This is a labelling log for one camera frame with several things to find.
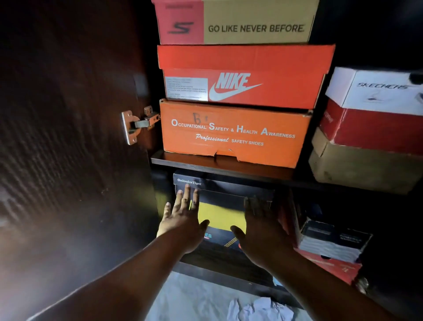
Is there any red and tan shoe box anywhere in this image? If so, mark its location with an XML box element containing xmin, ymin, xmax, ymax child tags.
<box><xmin>151</xmin><ymin>0</ymin><xmax>320</xmax><ymax>46</ymax></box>

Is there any white paper pile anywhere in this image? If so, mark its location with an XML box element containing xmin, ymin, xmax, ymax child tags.
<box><xmin>226</xmin><ymin>297</ymin><xmax>295</xmax><ymax>321</ymax></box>

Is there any white Skechers shoebox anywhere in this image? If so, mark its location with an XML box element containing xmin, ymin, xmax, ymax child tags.
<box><xmin>325</xmin><ymin>67</ymin><xmax>423</xmax><ymax>116</ymax></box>

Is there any silver cabinet hinge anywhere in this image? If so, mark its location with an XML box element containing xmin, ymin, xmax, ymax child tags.
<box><xmin>120</xmin><ymin>105</ymin><xmax>162</xmax><ymax>146</ymax></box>
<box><xmin>353</xmin><ymin>277</ymin><xmax>369</xmax><ymax>295</ymax></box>

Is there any red small shoebox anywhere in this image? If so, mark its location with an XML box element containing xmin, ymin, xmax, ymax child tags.
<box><xmin>319</xmin><ymin>98</ymin><xmax>423</xmax><ymax>156</ymax></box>

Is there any person's right forearm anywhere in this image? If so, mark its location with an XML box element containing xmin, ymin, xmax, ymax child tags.
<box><xmin>267</xmin><ymin>250</ymin><xmax>401</xmax><ymax>321</ymax></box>

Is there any yellow Lace Lynelle shoebox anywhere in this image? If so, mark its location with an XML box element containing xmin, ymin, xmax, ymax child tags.
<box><xmin>188</xmin><ymin>200</ymin><xmax>247</xmax><ymax>232</ymax></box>

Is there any person's left forearm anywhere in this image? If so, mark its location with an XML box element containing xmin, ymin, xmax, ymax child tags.
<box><xmin>26</xmin><ymin>236</ymin><xmax>199</xmax><ymax>321</ymax></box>

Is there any black Foamies shoebox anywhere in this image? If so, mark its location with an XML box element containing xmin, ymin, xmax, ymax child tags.
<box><xmin>198</xmin><ymin>226</ymin><xmax>247</xmax><ymax>250</ymax></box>

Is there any person's right hand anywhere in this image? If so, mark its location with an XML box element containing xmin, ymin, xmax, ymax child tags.
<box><xmin>230</xmin><ymin>197</ymin><xmax>293</xmax><ymax>270</ymax></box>

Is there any red and white shoe box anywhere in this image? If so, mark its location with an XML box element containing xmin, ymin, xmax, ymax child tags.
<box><xmin>157</xmin><ymin>44</ymin><xmax>336</xmax><ymax>110</ymax></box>

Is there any person's left hand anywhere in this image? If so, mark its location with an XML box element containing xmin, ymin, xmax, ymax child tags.
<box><xmin>156</xmin><ymin>184</ymin><xmax>211</xmax><ymax>254</ymax></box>

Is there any red GoWalk shoebox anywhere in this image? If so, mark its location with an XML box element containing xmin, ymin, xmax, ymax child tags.
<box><xmin>277</xmin><ymin>198</ymin><xmax>363</xmax><ymax>285</ymax></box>

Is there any tan cardboard shoebox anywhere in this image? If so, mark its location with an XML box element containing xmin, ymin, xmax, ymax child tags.
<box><xmin>308</xmin><ymin>127</ymin><xmax>423</xmax><ymax>195</ymax></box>

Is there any dark wooden cabinet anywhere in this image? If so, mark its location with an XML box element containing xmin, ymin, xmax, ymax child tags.
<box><xmin>0</xmin><ymin>0</ymin><xmax>423</xmax><ymax>321</ymax></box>

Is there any orange shoe box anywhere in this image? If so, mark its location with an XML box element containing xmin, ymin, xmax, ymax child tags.
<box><xmin>160</xmin><ymin>98</ymin><xmax>313</xmax><ymax>168</ymax></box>

